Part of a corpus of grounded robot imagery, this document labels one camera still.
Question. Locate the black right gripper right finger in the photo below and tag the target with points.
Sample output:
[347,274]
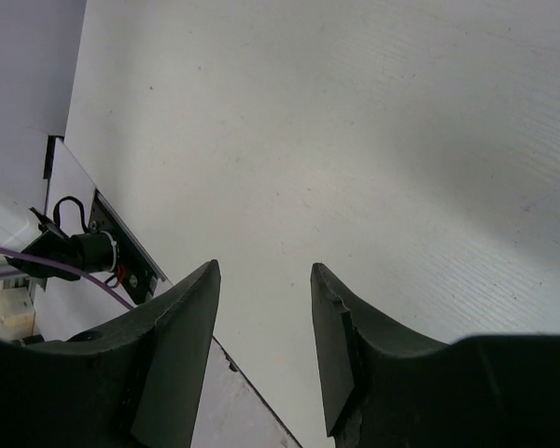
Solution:
[386,385]

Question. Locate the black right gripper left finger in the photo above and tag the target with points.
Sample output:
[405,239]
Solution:
[134,381]

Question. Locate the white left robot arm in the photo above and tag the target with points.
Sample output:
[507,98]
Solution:
[36,246]

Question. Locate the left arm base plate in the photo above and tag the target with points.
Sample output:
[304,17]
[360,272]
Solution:
[72,191]

